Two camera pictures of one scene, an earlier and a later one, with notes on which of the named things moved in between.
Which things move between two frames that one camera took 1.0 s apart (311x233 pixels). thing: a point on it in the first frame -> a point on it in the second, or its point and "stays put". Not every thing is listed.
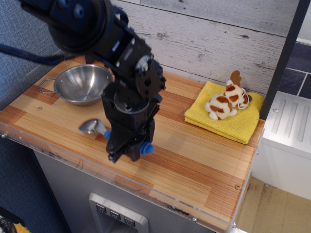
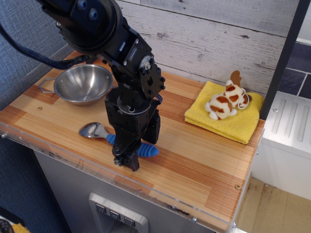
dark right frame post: [285, 57] stays put
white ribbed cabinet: [282, 157] stays put
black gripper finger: [132, 151] -> [130, 160]
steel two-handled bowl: [81, 84] stays put
